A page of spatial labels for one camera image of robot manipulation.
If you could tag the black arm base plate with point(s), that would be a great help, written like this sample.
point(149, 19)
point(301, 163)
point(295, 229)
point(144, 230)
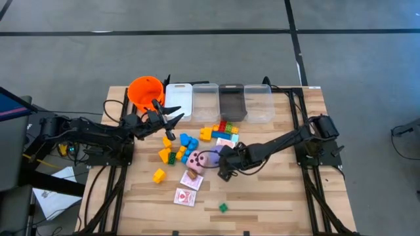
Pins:
point(98, 160)
point(328, 157)

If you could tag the long blue studded block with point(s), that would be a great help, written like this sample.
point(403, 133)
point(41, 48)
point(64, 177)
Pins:
point(193, 144)

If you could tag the purple foam dice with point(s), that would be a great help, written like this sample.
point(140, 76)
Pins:
point(216, 154)

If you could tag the long blue plate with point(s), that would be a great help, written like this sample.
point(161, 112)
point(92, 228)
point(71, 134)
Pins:
point(220, 134)

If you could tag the monitor with blue screen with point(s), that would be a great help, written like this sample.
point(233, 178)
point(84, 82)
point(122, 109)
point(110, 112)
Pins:
point(13, 106)

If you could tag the small dark green brick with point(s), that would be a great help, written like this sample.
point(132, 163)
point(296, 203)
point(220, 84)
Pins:
point(223, 207)

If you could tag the yellow four-stud brick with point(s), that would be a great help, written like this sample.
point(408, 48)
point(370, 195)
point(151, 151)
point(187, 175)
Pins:
point(235, 130)

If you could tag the blue clover-shaped toy block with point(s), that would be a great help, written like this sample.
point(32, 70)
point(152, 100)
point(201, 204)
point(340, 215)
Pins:
point(185, 138)

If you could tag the black floor beam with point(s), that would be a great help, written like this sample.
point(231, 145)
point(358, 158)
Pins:
point(52, 185)

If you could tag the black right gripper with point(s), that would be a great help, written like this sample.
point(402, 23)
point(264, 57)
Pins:
point(239, 157)

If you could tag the black aluminium frame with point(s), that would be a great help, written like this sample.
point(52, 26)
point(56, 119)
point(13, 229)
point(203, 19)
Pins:
point(311, 203)
point(117, 209)

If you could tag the small yellow rounded brick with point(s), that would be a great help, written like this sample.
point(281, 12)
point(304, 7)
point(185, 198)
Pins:
point(215, 127)

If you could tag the dark grey plastic bin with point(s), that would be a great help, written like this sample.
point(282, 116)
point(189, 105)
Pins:
point(232, 101)

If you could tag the white plastic bin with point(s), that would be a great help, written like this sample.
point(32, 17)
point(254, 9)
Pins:
point(178, 98)

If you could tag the yellow L-shaped toy block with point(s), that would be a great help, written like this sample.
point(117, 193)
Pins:
point(164, 155)

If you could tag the brown round wooden piece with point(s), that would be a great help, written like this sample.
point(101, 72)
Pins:
point(192, 174)

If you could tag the red white playing card box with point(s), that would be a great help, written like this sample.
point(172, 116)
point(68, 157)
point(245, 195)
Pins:
point(193, 184)
point(225, 143)

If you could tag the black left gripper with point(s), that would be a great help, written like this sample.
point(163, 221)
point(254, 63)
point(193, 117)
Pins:
point(147, 126)

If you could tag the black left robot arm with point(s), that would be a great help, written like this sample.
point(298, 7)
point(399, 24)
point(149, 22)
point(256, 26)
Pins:
point(98, 131)

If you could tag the yellow connector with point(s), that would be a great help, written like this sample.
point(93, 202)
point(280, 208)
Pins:
point(62, 149)

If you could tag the orange plastic bucket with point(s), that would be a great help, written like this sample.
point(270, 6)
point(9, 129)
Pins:
point(144, 91)

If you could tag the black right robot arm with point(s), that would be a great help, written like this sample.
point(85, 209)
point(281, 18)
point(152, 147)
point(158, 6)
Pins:
point(285, 141)

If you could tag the small yellow toy block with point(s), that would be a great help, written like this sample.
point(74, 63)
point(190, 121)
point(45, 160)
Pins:
point(167, 142)

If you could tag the dark green studded brick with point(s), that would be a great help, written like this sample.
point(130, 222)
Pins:
point(172, 159)

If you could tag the card box with heart print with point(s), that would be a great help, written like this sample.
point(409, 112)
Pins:
point(184, 197)

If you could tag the red studded brick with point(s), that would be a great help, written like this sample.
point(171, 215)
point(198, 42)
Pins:
point(222, 126)

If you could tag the lime green studded brick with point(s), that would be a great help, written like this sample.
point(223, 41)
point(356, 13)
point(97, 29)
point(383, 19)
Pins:
point(229, 128)

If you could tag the large yellow toy block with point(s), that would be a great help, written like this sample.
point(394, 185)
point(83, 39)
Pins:
point(159, 175)

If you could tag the clear plastic bin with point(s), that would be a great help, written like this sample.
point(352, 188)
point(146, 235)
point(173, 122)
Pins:
point(259, 103)
point(205, 101)

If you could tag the white paper sheet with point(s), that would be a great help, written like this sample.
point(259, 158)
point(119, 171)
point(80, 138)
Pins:
point(55, 200)

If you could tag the pink foam dice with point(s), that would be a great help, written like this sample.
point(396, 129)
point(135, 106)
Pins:
point(195, 164)

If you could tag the dark grey cabinet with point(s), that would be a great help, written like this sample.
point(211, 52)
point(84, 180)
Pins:
point(13, 147)

